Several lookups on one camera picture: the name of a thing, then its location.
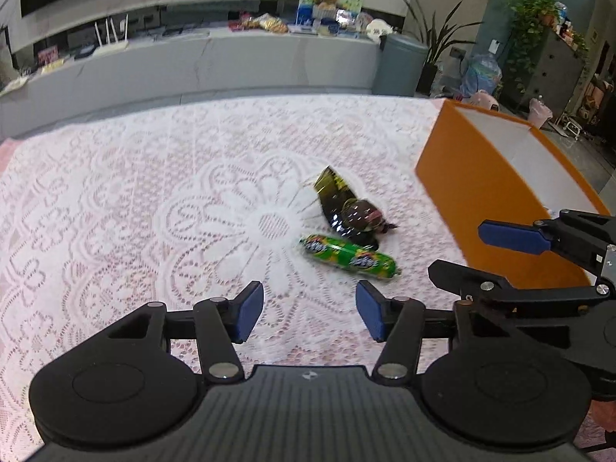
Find clear dark candy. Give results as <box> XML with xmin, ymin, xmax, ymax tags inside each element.
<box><xmin>339</xmin><ymin>198</ymin><xmax>400</xmax><ymax>238</ymax></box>

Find pink waste bin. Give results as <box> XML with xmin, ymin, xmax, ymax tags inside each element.
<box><xmin>528</xmin><ymin>97</ymin><xmax>555</xmax><ymax>129</ymax></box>

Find pile of snacks on cabinet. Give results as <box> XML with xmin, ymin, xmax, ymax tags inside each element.
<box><xmin>228</xmin><ymin>12</ymin><xmax>290</xmax><ymax>35</ymax></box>

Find tall potted plant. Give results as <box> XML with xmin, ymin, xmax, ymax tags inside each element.
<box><xmin>401</xmin><ymin>0</ymin><xmax>483</xmax><ymax>98</ymax></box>

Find orange box with white inside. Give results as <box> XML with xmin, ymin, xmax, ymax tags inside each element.
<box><xmin>415</xmin><ymin>99</ymin><xmax>616</xmax><ymax>288</ymax></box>

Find black yellow-green print snack packet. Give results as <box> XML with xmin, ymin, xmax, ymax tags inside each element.
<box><xmin>314</xmin><ymin>166</ymin><xmax>382</xmax><ymax>252</ymax></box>

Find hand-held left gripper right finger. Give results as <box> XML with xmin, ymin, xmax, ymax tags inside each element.
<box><xmin>355</xmin><ymin>280</ymin><xmax>521</xmax><ymax>382</ymax></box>

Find grey drawer cabinet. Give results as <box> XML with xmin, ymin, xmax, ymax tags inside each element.
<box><xmin>519</xmin><ymin>26</ymin><xmax>591</xmax><ymax>117</ymax></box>

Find stack of blue boxes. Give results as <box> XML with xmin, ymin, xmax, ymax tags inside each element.
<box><xmin>295</xmin><ymin>4</ymin><xmax>367</xmax><ymax>38</ymax></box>

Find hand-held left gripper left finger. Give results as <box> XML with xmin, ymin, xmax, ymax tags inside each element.
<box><xmin>103</xmin><ymin>280</ymin><xmax>265</xmax><ymax>384</ymax></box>

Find long grey cabinet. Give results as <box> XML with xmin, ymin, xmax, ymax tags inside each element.
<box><xmin>0</xmin><ymin>28</ymin><xmax>387</xmax><ymax>141</ymax></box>

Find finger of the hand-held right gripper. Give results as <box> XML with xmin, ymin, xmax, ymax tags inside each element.
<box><xmin>478</xmin><ymin>209</ymin><xmax>616</xmax><ymax>280</ymax></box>
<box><xmin>427</xmin><ymin>259</ymin><xmax>616</xmax><ymax>321</ymax></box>

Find white step stool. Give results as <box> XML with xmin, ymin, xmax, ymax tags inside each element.
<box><xmin>552</xmin><ymin>114</ymin><xmax>586</xmax><ymax>141</ymax></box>

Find white plush item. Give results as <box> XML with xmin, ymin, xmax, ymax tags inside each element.
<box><xmin>365</xmin><ymin>18</ymin><xmax>394</xmax><ymax>42</ymax></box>

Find leafy green plant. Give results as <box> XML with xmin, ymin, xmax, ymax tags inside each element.
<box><xmin>499</xmin><ymin>0</ymin><xmax>589</xmax><ymax>103</ymax></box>

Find white lace tablecloth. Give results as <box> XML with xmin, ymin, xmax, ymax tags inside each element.
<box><xmin>0</xmin><ymin>95</ymin><xmax>616</xmax><ymax>462</ymax></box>

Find grey trash bin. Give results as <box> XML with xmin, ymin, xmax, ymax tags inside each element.
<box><xmin>372</xmin><ymin>33</ymin><xmax>430</xmax><ymax>99</ymax></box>

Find blue water bottle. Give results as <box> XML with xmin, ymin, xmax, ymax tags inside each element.
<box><xmin>459</xmin><ymin>53</ymin><xmax>504</xmax><ymax>98</ymax></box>

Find green tube snack packet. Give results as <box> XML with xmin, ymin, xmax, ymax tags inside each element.
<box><xmin>299</xmin><ymin>233</ymin><xmax>402</xmax><ymax>282</ymax></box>

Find white router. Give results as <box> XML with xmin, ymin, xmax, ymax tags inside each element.
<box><xmin>93</xmin><ymin>13</ymin><xmax>132</xmax><ymax>55</ymax></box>

